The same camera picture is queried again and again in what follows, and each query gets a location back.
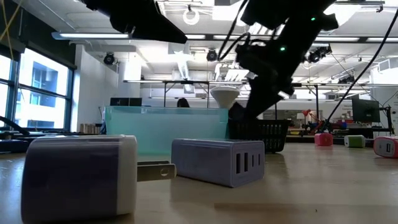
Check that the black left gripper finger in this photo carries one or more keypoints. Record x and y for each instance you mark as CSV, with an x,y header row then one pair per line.
x,y
155,28

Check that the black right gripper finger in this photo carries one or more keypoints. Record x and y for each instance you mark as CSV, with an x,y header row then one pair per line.
x,y
261,99
237,112

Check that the pink wall charger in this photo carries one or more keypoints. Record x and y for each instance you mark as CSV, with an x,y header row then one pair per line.
x,y
323,140

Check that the teal translucent plastic bin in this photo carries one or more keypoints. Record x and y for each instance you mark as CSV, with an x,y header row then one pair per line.
x,y
161,127

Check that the green white USB charger cube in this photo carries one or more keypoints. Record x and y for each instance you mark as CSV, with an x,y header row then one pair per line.
x,y
354,141

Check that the pink white USB charger cube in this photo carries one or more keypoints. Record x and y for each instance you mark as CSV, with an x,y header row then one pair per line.
x,y
385,147

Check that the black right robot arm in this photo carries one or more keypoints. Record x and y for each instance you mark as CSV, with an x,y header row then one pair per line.
x,y
298,18

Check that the white bulb table lamp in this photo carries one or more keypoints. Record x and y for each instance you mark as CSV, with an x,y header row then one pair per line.
x,y
224,95

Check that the black slotted plastic basket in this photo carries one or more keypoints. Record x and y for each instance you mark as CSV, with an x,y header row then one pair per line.
x,y
258,133

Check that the long ceiling light strip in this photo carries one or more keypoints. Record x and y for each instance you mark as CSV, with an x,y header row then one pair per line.
x,y
90,35

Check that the red desk lamp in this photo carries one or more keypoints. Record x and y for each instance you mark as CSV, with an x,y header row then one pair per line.
x,y
306,112

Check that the person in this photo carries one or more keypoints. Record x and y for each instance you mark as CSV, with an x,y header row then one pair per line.
x,y
183,103

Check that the lavender multi-port charger block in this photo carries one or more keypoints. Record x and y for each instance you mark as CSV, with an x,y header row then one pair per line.
x,y
202,161

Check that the small black monitor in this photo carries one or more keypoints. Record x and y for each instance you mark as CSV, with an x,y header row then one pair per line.
x,y
136,101
119,101

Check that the black computer monitor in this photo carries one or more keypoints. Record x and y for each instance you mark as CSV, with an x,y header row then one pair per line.
x,y
365,110

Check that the large window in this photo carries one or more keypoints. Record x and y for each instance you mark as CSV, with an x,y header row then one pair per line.
x,y
40,93

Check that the purple white USB charger cube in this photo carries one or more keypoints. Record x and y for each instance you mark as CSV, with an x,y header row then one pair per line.
x,y
71,177

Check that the black ceiling camera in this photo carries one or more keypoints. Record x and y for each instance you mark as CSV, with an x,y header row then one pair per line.
x,y
211,55
109,58
317,55

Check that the black metal frame stand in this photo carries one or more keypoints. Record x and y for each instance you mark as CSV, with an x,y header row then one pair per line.
x,y
317,105
164,93

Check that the black aluminium table frame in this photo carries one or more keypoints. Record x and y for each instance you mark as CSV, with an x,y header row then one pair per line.
x,y
56,133

